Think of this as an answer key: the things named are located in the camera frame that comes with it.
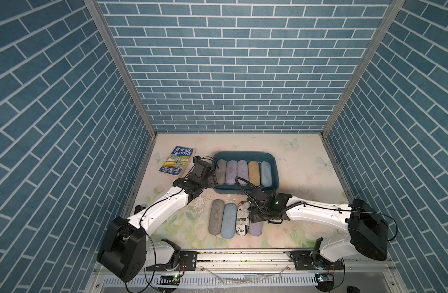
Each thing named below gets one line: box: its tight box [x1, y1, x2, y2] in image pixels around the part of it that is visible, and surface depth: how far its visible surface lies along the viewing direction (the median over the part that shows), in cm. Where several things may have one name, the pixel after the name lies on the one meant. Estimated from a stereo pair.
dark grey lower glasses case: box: [208, 198, 225, 236], surface depth 84 cm
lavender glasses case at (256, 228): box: [248, 221, 263, 237], surface depth 82 cm
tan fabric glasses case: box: [247, 161, 261, 187], surface depth 101 cm
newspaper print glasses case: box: [235, 200, 250, 237], surface depth 83 cm
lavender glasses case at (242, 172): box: [236, 159, 250, 187], surface depth 101 cm
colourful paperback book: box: [158, 145, 196, 178], surface depth 107 cm
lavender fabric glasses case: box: [225, 159, 238, 185], surface depth 101 cm
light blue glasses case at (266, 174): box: [260, 161, 273, 188], surface depth 99 cm
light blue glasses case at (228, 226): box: [220, 202, 237, 239], surface depth 84 cm
